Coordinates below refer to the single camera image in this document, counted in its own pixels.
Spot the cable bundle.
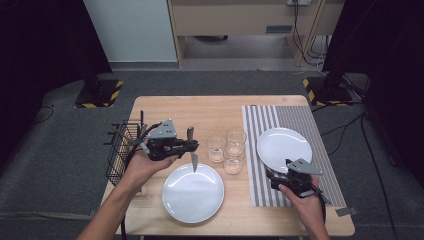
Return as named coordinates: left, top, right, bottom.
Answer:
left=308, top=34, right=332, bottom=75

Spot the person's left hand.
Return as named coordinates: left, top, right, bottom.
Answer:
left=122, top=149, right=180, bottom=196

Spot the black floor cable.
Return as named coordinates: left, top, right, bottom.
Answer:
left=359, top=113, right=399, bottom=240
left=319, top=111, right=366, bottom=138
left=31, top=104, right=55, bottom=126
left=328, top=123, right=351, bottom=157

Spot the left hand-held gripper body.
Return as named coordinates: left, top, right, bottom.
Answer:
left=143, top=118, right=188, bottom=162

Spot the grey tape piece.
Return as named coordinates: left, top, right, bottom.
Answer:
left=334, top=206, right=359, bottom=218

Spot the black yellow striped stand base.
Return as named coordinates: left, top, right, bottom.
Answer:
left=74, top=78, right=124, bottom=109
left=302, top=76, right=354, bottom=108

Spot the white panel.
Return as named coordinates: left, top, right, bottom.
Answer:
left=81, top=0, right=178, bottom=63

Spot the white plate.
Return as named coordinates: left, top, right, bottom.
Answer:
left=161, top=162, right=226, bottom=225
left=256, top=127, right=314, bottom=175

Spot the black curtain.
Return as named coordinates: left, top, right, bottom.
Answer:
left=0, top=0, right=113, bottom=168
left=321, top=0, right=424, bottom=188

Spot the steel fork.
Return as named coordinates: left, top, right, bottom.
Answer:
left=103, top=121, right=136, bottom=145

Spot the right hand-held gripper cable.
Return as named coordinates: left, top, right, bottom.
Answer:
left=313, top=187, right=333, bottom=225

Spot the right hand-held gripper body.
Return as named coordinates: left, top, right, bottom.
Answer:
left=279, top=158, right=324, bottom=199

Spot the clear drinking glass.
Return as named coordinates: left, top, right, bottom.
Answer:
left=225, top=128, right=248, bottom=156
left=205, top=134, right=229, bottom=164
left=223, top=146, right=246, bottom=175

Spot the wooden desk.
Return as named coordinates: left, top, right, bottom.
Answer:
left=166, top=0, right=346, bottom=69

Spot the striped placemat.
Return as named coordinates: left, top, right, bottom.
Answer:
left=241, top=104, right=348, bottom=208

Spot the dark oval object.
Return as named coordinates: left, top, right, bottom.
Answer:
left=193, top=34, right=230, bottom=43

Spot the person's right hand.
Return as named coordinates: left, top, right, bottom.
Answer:
left=277, top=174, right=327, bottom=233

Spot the black hanging cable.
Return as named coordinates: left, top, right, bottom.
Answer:
left=292, top=3, right=323, bottom=67

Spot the black wire basket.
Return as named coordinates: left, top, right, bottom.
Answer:
left=103, top=110, right=152, bottom=194

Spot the steel table knife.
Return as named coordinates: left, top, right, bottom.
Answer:
left=186, top=125, right=200, bottom=174

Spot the grey floor strap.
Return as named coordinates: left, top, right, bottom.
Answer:
left=0, top=210, right=98, bottom=221

